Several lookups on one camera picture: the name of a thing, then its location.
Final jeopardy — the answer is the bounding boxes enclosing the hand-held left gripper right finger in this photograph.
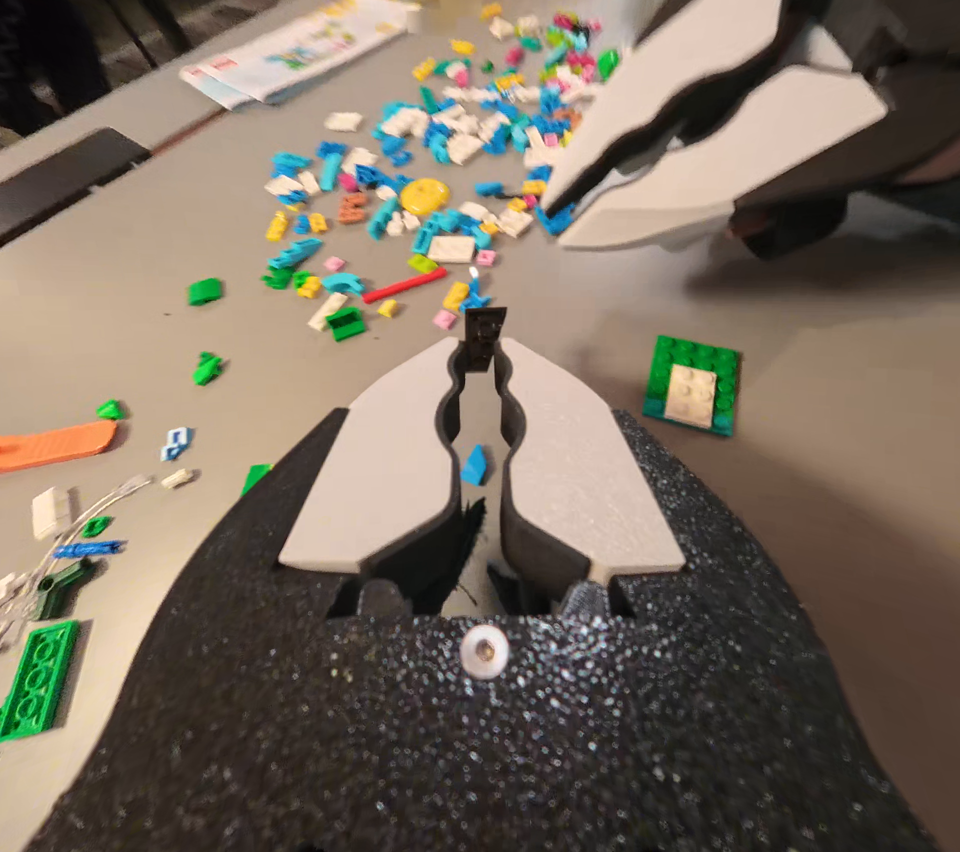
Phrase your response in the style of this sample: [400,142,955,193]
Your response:
[495,336,689,585]

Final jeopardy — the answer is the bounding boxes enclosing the orange brick separator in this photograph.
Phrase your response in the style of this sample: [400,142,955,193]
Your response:
[0,419,120,474]

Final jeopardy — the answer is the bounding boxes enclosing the black flat panel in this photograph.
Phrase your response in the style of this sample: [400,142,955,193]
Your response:
[0,128,153,246]

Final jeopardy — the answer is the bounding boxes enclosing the dark green toy piece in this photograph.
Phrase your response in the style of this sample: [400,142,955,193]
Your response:
[33,558,97,621]

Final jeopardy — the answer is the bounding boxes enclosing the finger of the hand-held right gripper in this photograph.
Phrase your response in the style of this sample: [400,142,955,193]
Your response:
[540,0,796,216]
[557,66,890,249]

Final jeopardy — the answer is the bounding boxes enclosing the green brick build white top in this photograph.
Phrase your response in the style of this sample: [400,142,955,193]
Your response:
[642,334,744,437]

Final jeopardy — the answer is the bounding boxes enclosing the white instruction booklet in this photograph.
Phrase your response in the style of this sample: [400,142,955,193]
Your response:
[178,0,421,112]

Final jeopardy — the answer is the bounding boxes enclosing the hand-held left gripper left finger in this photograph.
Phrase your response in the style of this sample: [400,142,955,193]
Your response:
[277,336,465,576]

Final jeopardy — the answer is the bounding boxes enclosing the long blue toy piece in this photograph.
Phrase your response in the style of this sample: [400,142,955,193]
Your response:
[52,538,127,561]

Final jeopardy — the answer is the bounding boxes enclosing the grey desk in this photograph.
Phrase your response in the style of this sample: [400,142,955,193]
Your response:
[0,0,960,852]

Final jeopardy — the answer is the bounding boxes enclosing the clear plastic piece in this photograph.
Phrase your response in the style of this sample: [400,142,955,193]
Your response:
[45,473,155,568]

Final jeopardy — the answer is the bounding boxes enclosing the small black toy brick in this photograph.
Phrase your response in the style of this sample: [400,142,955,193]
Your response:
[463,306,507,371]

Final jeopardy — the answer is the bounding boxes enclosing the pile of colourful toy bricks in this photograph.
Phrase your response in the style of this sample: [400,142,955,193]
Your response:
[258,0,624,343]

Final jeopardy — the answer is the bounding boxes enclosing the long green toy plate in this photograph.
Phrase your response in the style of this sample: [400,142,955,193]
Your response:
[0,619,81,744]

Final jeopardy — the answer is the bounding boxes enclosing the red toy bar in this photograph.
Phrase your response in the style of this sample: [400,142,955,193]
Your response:
[362,267,449,304]

